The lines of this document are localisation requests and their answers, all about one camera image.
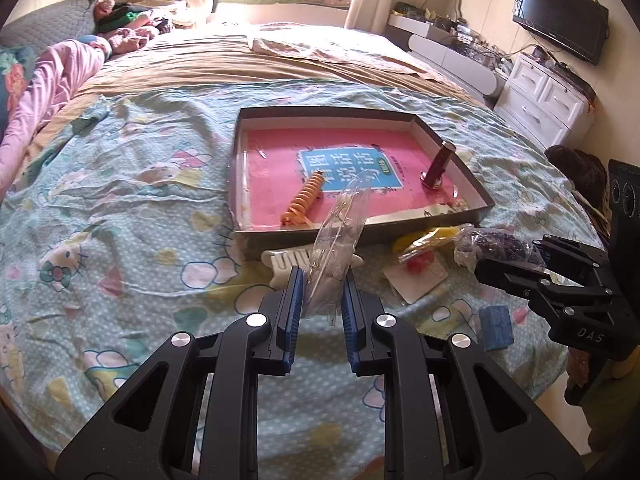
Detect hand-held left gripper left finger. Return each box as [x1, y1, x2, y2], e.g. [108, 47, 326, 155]
[55, 266, 306, 480]

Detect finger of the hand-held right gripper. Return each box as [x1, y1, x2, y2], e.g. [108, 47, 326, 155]
[531, 234, 612, 287]
[474, 257, 626, 312]

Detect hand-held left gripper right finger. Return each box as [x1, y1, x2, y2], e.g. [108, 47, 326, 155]
[340, 266, 586, 480]

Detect bag of dark beads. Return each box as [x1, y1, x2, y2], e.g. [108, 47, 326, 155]
[452, 225, 546, 268]

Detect white hair clip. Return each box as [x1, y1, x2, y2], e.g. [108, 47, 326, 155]
[261, 247, 365, 291]

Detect small blue box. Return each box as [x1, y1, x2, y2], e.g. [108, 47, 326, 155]
[477, 304, 516, 352]

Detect clear plastic bag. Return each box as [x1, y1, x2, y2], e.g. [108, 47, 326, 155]
[300, 180, 372, 322]

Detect white earring card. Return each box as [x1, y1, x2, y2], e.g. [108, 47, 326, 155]
[382, 254, 449, 304]

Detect yellow bangles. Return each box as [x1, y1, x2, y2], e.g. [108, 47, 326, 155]
[392, 226, 461, 261]

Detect dark cardboard box tray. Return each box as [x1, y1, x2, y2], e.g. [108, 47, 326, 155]
[229, 106, 496, 251]

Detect brown fuzzy cushion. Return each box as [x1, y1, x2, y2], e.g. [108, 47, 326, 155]
[545, 145, 610, 211]

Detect dark red wrist watch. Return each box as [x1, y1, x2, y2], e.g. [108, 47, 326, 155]
[420, 142, 456, 189]

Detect pink book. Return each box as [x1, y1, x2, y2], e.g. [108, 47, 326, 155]
[244, 127, 467, 231]

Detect white drawer cabinet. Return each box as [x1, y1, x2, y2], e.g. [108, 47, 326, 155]
[494, 52, 597, 151]

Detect white vanity desk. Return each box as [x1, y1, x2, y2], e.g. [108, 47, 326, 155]
[387, 12, 510, 98]

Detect black flat television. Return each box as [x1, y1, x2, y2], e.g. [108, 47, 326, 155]
[512, 0, 610, 66]

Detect tan blanket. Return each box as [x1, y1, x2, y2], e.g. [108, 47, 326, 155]
[40, 22, 483, 128]

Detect cream cloth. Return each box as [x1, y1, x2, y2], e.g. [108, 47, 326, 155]
[247, 35, 416, 72]

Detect vanity mirror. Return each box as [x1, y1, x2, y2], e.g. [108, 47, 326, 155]
[422, 0, 463, 18]

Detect pile of clothes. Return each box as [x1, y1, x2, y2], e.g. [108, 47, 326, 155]
[92, 0, 190, 53]

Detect pink quilt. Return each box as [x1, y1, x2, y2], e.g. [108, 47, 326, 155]
[0, 40, 108, 201]

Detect blue floral pillow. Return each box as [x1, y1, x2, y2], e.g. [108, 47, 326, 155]
[0, 45, 37, 131]

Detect grey quilted pillow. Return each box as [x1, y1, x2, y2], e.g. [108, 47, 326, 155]
[0, 0, 101, 56]

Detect orange spiral hair tie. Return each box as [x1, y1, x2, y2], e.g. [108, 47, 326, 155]
[280, 170, 325, 226]

